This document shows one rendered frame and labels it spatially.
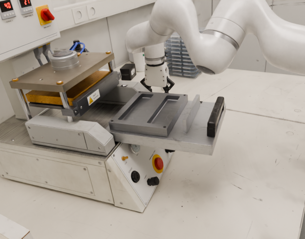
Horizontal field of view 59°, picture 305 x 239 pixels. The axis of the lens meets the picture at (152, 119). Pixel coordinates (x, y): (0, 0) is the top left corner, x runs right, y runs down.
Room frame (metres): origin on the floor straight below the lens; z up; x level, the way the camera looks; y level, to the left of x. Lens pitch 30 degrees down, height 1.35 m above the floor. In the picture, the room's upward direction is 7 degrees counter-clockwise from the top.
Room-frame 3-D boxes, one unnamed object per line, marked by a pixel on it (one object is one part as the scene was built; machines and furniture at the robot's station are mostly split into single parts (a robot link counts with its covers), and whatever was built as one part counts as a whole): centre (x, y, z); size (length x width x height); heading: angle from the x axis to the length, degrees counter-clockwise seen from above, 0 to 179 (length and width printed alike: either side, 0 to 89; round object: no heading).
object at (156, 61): (1.11, -0.04, 1.00); 0.09 x 0.08 x 0.03; 63
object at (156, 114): (0.69, 0.00, 0.98); 0.20 x 0.17 x 0.03; 156
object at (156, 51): (1.11, -0.04, 1.08); 0.09 x 0.08 x 0.13; 97
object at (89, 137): (0.64, 0.23, 0.96); 0.25 x 0.05 x 0.07; 66
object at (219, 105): (0.61, -0.17, 0.99); 0.15 x 0.02 x 0.04; 156
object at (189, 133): (0.67, -0.04, 0.97); 0.30 x 0.22 x 0.08; 66
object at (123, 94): (0.89, 0.11, 0.96); 0.26 x 0.05 x 0.07; 66
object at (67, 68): (0.83, 0.26, 1.08); 0.31 x 0.24 x 0.13; 156
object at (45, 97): (0.80, 0.23, 1.07); 0.22 x 0.17 x 0.10; 156
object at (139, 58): (1.59, 0.03, 0.92); 0.09 x 0.08 x 0.25; 80
